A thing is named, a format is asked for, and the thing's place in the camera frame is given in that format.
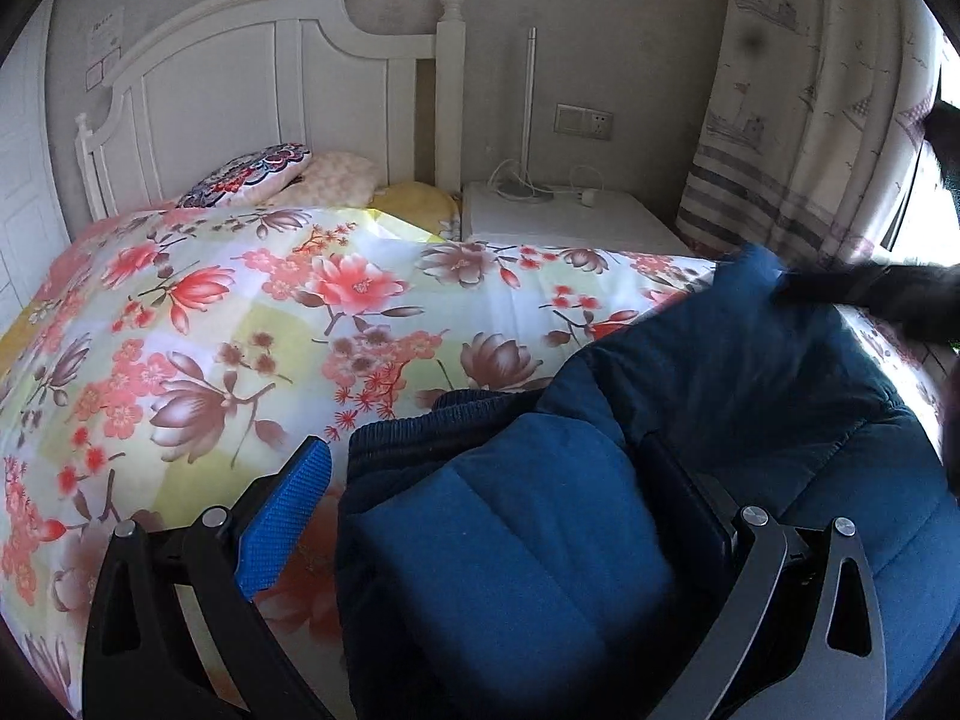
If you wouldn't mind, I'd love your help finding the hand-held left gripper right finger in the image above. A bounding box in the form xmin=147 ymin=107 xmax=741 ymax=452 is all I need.
xmin=637 ymin=435 xmax=890 ymax=720

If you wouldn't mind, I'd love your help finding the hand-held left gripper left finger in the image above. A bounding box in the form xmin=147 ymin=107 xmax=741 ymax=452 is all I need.
xmin=81 ymin=435 xmax=335 ymax=720

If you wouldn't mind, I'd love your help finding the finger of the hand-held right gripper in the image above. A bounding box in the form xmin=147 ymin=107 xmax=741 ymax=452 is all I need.
xmin=776 ymin=259 xmax=960 ymax=346

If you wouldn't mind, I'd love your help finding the blue padded jacket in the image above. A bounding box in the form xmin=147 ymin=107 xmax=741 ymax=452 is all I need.
xmin=334 ymin=241 xmax=960 ymax=720

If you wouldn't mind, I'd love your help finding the bright window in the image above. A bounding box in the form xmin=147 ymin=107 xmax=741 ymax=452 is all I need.
xmin=885 ymin=52 xmax=960 ymax=256

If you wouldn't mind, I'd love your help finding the printed striped curtain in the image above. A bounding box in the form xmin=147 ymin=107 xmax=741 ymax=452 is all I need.
xmin=675 ymin=0 xmax=946 ymax=271

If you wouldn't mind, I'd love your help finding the floral blanket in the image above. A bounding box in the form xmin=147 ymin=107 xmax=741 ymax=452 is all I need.
xmin=0 ymin=206 xmax=953 ymax=720

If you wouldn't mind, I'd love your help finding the white nightstand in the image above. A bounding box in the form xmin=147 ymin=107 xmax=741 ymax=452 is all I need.
xmin=459 ymin=180 xmax=695 ymax=256

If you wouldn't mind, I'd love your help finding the yellow pillow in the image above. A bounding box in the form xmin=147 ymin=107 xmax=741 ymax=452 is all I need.
xmin=371 ymin=181 xmax=462 ymax=241

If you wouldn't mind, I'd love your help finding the pink pillow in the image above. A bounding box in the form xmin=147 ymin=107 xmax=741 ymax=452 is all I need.
xmin=247 ymin=151 xmax=380 ymax=207

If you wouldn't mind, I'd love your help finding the dark patterned pillow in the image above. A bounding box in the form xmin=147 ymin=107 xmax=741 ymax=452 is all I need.
xmin=176 ymin=142 xmax=312 ymax=209

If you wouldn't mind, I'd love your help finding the white desk lamp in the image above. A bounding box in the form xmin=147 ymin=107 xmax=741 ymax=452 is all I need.
xmin=491 ymin=26 xmax=556 ymax=200

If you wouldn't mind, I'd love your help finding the white bed headboard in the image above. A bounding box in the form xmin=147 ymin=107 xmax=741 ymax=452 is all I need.
xmin=75 ymin=0 xmax=467 ymax=222

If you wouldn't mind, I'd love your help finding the white wardrobe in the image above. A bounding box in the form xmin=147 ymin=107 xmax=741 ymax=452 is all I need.
xmin=0 ymin=0 xmax=72 ymax=316

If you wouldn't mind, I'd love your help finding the white cable with plug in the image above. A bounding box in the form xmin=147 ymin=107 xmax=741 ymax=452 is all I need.
xmin=566 ymin=163 xmax=602 ymax=209

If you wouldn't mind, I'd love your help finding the wall socket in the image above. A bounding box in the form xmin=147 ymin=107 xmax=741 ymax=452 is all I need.
xmin=555 ymin=105 xmax=614 ymax=140

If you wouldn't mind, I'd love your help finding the wall switch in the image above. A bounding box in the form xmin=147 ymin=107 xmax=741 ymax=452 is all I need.
xmin=85 ymin=52 xmax=122 ymax=92

